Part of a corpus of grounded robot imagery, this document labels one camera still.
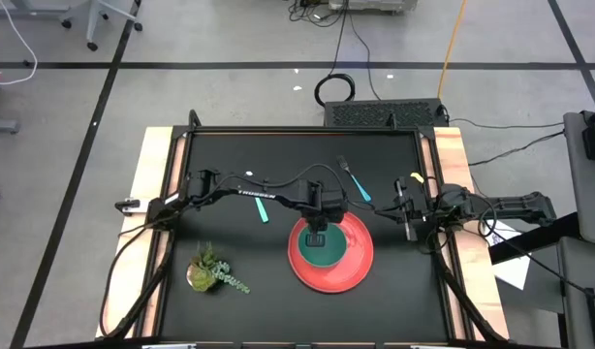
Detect artificial succulent plant in pot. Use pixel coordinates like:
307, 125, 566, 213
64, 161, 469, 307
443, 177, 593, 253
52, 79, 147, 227
185, 240, 252, 296

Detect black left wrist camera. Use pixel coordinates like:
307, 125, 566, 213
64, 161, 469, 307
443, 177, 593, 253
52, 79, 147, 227
324, 189, 350, 219

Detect teal-handled metal fork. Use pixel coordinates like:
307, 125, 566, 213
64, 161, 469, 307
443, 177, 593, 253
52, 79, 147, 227
335, 154, 373, 204

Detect grey desk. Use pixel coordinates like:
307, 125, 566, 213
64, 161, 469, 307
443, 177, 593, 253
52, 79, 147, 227
556, 236, 595, 349
562, 109, 595, 246

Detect black coiled cable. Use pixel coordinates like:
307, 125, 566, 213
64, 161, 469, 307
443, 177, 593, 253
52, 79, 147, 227
313, 0, 357, 108

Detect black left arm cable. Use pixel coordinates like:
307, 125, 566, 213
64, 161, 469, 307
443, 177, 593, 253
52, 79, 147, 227
213, 163, 350, 195

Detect white cable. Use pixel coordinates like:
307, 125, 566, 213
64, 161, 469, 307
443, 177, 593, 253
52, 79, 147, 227
0, 0, 39, 86

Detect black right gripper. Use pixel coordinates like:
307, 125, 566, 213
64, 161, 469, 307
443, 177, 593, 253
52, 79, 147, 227
374, 176, 444, 242

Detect teal ceramic bowl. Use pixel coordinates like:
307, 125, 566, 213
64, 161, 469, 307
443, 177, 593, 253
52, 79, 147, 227
297, 222, 349, 269

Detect white paper sheet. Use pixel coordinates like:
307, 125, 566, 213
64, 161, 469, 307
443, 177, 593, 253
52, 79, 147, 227
485, 217, 532, 291

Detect orange-red round plate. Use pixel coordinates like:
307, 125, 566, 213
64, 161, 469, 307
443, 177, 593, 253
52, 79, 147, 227
287, 211, 375, 295

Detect grey office chair base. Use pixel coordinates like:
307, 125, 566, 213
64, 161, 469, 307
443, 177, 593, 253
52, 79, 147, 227
59, 0, 144, 52

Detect black desk foot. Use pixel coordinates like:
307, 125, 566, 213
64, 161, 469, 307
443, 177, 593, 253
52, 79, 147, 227
488, 211, 580, 266

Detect yellow hanging cable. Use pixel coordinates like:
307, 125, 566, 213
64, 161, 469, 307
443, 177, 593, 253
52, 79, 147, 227
436, 0, 469, 100

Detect white equipment base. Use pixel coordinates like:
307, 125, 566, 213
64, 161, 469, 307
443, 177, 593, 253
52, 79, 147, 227
329, 0, 418, 14

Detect black perforated computer case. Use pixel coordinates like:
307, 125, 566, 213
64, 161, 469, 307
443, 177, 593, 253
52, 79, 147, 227
324, 98, 449, 129

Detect teal-handled metal spoon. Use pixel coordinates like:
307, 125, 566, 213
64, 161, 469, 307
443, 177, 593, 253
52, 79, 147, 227
245, 170, 270, 224

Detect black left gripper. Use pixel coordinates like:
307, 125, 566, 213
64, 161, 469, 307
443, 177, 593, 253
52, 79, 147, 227
297, 179, 328, 248

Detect black aluminium table frame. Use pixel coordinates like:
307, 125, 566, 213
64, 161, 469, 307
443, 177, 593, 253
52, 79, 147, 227
99, 124, 510, 346

